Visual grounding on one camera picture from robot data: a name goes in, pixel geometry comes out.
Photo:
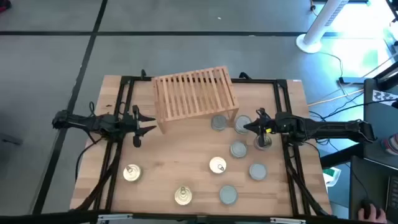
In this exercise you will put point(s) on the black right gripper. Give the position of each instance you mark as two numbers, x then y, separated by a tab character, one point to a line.
270	124

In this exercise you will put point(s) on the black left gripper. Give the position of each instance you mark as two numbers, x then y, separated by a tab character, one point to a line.
129	126

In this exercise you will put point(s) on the gold-top blue pink can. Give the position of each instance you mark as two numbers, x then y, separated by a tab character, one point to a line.
183	195
269	143
132	172
217	165

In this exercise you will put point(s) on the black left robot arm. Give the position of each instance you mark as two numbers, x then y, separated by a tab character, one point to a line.
81	123

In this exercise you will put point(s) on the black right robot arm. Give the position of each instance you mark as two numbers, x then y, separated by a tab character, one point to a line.
326	127

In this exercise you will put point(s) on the wooden slatted shelf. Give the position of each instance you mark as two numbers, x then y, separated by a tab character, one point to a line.
157	102

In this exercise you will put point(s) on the black table clamp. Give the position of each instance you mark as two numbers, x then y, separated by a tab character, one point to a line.
245	75
143	74

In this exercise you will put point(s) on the white green box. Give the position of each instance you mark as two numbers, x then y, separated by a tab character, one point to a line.
331	174

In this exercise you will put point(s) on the black desk crossbar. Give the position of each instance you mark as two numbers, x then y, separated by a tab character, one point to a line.
342	155

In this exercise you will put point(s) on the white tower fan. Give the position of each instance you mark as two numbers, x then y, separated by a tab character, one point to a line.
311	39

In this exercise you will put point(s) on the black power strip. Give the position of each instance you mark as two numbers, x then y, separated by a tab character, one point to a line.
351	80

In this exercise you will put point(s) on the black desk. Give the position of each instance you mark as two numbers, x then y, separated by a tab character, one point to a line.
377	124
367	180

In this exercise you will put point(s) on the white paper black marker pattern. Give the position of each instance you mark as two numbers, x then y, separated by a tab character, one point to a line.
384	97

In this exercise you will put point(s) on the dark grey floor object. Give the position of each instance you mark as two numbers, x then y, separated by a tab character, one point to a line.
11	139

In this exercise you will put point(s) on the striped colourful round object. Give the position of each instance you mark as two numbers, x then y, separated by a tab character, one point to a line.
391	144

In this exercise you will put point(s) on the black computer mouse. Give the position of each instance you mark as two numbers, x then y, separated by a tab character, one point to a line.
368	205

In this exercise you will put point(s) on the person's hand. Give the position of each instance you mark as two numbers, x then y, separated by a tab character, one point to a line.
373	217

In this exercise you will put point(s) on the black keyboard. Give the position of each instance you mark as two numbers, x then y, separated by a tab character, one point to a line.
393	194

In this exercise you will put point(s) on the red object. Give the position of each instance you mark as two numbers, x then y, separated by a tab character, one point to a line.
3	5

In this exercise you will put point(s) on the black metal table frame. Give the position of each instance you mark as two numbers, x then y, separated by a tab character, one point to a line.
258	80

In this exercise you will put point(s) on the black camera rail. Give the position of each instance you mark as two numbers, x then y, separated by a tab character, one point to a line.
174	215

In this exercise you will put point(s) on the silver rail bracket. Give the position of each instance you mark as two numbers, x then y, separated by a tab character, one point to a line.
287	220
113	216

